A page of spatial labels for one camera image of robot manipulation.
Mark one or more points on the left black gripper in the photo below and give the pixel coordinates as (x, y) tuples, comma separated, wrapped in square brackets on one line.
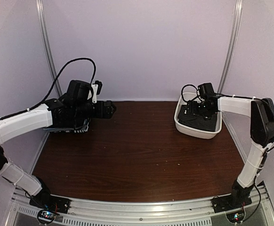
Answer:
[(108, 113)]

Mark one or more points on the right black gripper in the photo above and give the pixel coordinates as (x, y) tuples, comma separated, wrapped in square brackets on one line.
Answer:
[(195, 109)]

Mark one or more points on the black pinstriped long sleeve shirt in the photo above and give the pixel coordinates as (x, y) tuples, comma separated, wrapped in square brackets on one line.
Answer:
[(186, 118)]

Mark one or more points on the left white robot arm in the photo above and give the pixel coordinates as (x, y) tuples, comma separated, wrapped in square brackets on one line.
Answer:
[(71, 112)]

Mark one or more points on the stack of folded shirts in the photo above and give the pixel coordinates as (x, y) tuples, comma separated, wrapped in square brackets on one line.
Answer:
[(83, 129)]

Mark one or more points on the white plastic tub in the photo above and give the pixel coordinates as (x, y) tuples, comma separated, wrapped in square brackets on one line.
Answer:
[(183, 99)]

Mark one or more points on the right circuit board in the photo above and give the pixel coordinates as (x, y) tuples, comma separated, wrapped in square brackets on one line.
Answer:
[(235, 217)]

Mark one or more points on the circuit board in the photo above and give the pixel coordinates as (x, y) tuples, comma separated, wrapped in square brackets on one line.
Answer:
[(45, 217), (235, 217)]

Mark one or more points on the left circuit board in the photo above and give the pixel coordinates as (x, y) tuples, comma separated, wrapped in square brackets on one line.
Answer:
[(45, 217)]

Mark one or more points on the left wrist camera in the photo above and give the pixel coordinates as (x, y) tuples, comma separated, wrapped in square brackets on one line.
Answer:
[(96, 87)]

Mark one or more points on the left aluminium post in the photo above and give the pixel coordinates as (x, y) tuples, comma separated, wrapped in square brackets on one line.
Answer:
[(45, 38)]

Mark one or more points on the aluminium post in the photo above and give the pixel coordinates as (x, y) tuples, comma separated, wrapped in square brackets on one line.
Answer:
[(45, 38), (232, 43)]

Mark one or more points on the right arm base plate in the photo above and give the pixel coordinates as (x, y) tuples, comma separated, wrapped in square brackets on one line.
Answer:
[(227, 202)]

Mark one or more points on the aluminium front rail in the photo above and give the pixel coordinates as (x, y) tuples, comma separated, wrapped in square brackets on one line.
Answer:
[(194, 212)]

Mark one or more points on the right aluminium post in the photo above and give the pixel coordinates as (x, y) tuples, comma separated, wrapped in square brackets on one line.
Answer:
[(232, 43)]

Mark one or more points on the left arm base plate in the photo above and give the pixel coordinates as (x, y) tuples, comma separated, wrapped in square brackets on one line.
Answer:
[(50, 202)]

